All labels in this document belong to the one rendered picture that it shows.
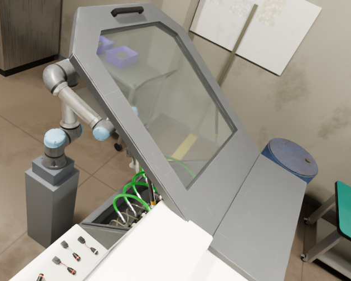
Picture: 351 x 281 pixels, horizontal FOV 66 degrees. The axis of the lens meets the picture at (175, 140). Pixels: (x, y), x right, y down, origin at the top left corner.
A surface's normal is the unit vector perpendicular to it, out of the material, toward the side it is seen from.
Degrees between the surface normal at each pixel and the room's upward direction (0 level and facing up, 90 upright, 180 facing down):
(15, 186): 0
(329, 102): 90
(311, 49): 90
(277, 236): 0
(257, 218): 0
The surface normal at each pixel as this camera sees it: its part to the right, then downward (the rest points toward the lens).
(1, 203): 0.31, -0.72
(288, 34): -0.42, 0.47
